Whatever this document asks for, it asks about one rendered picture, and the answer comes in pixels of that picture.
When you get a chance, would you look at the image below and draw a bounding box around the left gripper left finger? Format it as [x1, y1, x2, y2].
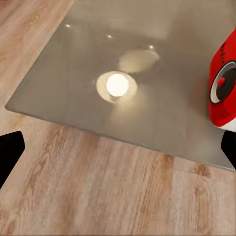
[0, 131, 25, 189]

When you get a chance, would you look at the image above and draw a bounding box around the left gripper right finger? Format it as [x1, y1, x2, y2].
[221, 130, 236, 169]

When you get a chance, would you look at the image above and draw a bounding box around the radio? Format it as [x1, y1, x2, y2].
[208, 29, 236, 132]

